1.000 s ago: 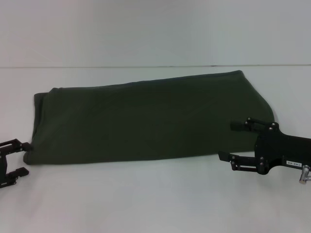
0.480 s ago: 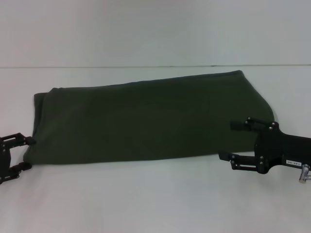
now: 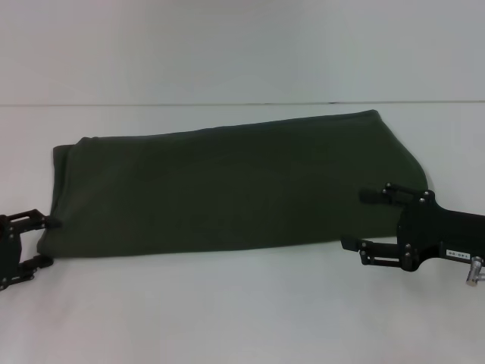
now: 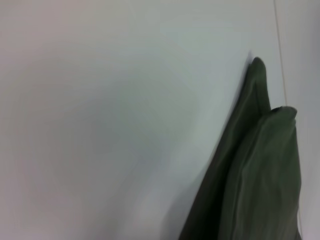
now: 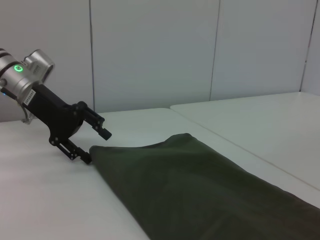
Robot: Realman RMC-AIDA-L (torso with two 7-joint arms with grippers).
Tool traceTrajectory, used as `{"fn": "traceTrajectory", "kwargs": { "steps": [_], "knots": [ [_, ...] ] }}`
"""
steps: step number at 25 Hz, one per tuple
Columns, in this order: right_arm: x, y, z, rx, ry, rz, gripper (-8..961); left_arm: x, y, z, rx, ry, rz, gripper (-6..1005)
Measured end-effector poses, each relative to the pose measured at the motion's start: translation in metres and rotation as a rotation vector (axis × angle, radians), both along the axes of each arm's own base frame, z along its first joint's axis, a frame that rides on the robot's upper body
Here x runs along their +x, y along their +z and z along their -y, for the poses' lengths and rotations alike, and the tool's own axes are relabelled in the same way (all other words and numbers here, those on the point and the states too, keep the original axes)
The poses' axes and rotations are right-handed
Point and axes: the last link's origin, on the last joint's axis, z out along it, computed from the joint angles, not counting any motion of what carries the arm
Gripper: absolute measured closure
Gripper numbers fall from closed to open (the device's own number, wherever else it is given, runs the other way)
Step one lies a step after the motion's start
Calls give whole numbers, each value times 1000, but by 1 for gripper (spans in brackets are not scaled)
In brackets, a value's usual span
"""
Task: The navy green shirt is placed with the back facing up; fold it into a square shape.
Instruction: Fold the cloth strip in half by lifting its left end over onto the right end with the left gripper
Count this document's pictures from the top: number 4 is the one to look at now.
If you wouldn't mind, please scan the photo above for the dark green t-shirt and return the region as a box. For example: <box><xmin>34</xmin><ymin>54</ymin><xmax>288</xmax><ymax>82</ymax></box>
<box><xmin>176</xmin><ymin>56</ymin><xmax>305</xmax><ymax>240</ymax></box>

